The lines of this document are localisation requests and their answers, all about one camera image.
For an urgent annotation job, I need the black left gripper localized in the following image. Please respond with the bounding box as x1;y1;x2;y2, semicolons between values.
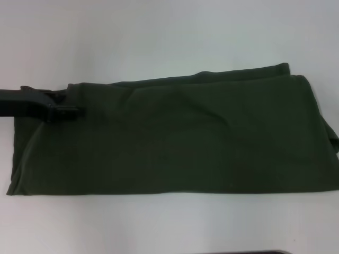
0;85;86;123

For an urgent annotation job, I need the dark green FREE t-shirt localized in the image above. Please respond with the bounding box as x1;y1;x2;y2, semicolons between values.
5;62;339;197

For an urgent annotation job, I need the dark rounded panel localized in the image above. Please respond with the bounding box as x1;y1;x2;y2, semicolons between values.
239;250;291;254

